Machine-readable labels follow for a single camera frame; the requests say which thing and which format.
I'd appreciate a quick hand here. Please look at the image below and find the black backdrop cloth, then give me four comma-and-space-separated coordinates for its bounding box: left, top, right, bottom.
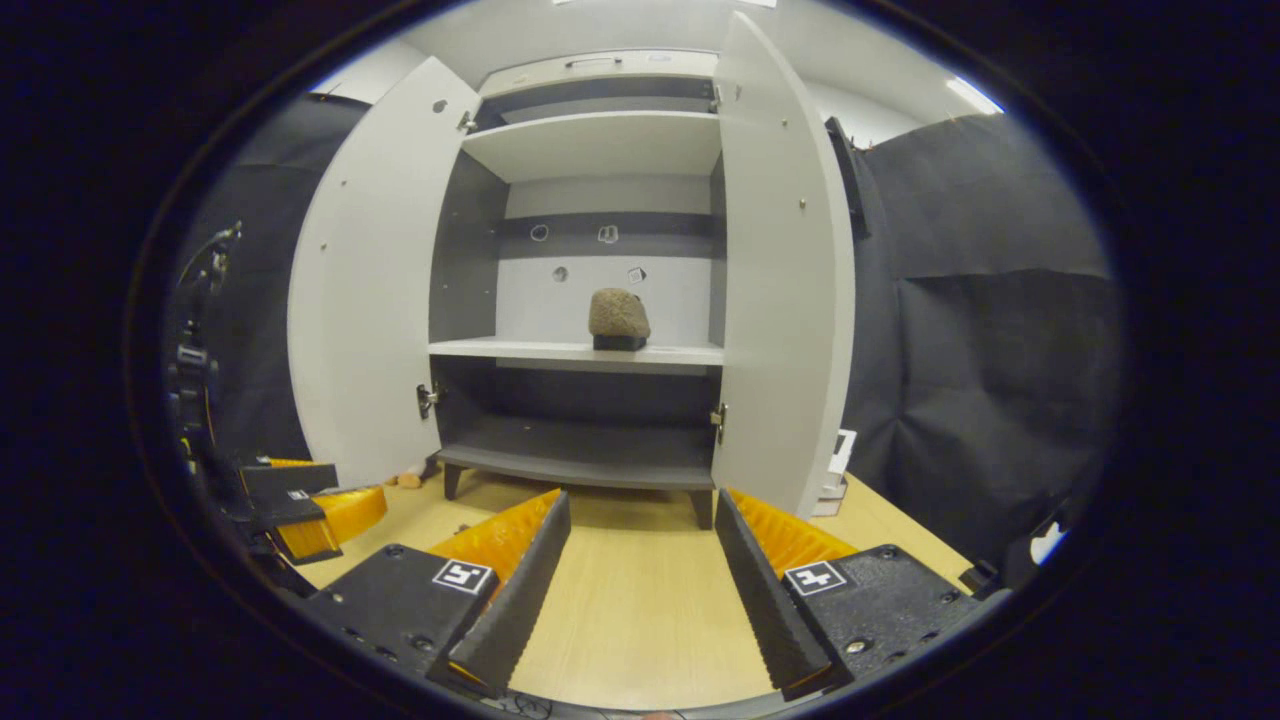
175, 95, 371, 461
835, 110, 1126, 571

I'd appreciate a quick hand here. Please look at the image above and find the white grey shoe cabinet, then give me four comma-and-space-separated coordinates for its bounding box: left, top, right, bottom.
428, 50, 729, 531

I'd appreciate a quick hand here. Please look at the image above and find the stack of white books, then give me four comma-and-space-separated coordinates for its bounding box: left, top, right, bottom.
812, 430, 859, 518

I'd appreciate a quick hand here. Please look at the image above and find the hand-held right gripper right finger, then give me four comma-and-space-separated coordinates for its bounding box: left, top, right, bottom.
713, 487, 986, 701

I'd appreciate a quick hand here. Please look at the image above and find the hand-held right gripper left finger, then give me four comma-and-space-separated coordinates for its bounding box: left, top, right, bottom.
300, 488, 573, 699

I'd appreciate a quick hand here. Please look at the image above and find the white cabinet door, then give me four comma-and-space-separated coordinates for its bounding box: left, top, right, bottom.
288, 57, 483, 491
712, 12, 857, 519

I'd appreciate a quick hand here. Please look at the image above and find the brown fuzzy shoe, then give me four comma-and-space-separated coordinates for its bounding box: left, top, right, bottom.
587, 288, 652, 351

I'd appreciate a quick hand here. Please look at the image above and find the ceiling light panel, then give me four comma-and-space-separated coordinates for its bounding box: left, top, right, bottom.
945, 75, 1004, 116

